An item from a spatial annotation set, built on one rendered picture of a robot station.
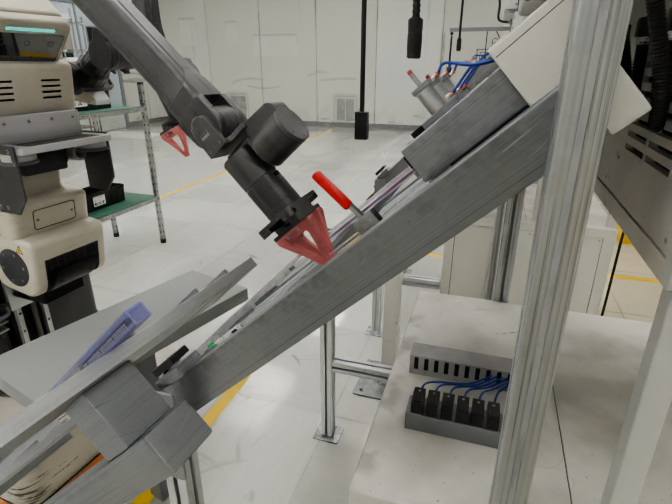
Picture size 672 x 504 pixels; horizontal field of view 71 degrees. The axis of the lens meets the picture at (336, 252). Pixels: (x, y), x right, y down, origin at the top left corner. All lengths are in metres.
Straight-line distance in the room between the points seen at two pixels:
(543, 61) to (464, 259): 1.64
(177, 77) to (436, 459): 0.70
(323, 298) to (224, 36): 10.29
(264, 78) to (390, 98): 2.67
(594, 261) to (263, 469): 1.47
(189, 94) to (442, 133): 0.35
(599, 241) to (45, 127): 1.89
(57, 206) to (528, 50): 1.22
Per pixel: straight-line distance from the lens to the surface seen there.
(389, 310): 1.79
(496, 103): 0.54
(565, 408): 1.01
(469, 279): 2.14
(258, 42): 10.43
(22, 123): 1.36
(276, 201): 0.66
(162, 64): 0.74
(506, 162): 0.51
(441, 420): 0.86
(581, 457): 0.92
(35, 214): 1.41
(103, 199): 3.36
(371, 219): 0.58
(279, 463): 1.69
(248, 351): 0.70
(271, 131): 0.64
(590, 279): 2.16
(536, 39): 0.52
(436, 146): 0.55
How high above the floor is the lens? 1.21
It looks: 22 degrees down
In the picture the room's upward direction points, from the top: straight up
